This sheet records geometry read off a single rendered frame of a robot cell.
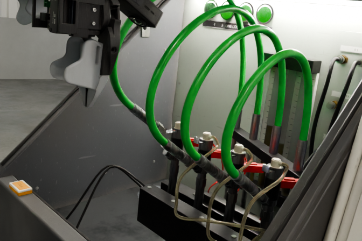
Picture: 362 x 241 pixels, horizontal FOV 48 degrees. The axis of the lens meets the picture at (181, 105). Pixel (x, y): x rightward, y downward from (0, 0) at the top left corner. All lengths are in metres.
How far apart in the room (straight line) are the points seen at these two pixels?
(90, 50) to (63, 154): 0.60
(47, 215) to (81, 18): 0.47
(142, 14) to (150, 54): 0.62
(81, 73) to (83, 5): 0.08
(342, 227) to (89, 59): 0.44
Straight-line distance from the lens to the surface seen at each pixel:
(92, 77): 0.53
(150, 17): 0.56
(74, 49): 0.55
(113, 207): 1.14
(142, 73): 1.16
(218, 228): 0.78
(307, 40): 0.98
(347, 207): 0.67
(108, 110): 1.12
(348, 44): 0.94
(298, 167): 0.78
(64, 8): 0.49
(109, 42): 0.50
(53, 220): 0.84
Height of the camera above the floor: 1.36
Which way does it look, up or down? 13 degrees down
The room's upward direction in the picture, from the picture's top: 6 degrees clockwise
